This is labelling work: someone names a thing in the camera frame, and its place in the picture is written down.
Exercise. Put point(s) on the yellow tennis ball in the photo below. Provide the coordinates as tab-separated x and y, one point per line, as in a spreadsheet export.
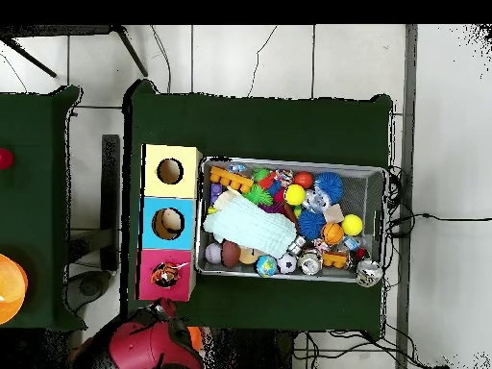
352	225

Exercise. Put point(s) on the smooth yellow ball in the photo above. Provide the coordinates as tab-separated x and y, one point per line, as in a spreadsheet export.
295	194

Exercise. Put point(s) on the large orange plastic cup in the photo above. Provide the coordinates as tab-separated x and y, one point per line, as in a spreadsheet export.
11	288

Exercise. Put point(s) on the orange basketball toy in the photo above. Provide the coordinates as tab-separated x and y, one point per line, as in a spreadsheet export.
332	233

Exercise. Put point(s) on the mint green cloth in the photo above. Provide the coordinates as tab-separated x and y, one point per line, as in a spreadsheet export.
250	226

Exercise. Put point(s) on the wooden three-hole box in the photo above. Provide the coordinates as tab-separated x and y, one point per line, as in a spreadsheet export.
188	238

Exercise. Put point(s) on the shallow clear mesh bin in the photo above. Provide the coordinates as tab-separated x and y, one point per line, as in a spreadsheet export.
269	275

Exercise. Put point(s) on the blue spiky ball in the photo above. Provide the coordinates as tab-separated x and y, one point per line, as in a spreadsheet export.
311	225
328	186

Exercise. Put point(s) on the crushed silver drink can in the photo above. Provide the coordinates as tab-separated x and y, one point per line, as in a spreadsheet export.
369	273

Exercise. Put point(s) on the dark green table cloth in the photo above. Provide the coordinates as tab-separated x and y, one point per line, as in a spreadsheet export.
250	127
34	127

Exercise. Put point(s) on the orange striped tiger plush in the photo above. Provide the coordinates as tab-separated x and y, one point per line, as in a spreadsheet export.
164	275

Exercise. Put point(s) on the red plastic cup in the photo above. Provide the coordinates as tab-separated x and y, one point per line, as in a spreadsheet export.
4	158

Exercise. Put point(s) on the brown football toy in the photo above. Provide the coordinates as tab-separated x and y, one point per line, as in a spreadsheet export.
230	253

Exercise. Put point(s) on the black tripod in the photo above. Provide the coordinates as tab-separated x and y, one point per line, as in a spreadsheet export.
130	51

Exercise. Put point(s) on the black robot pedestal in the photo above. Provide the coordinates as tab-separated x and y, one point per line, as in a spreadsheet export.
246	353

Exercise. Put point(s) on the globe print ball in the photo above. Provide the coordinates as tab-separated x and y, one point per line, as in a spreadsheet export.
266	266

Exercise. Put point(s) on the black upright stand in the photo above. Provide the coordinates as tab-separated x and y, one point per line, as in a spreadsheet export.
110	192

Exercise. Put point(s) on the black white soccer ball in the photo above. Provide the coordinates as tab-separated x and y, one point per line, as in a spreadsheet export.
286	263

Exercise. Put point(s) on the orange red ball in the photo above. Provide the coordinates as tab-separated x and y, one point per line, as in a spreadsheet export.
303	180

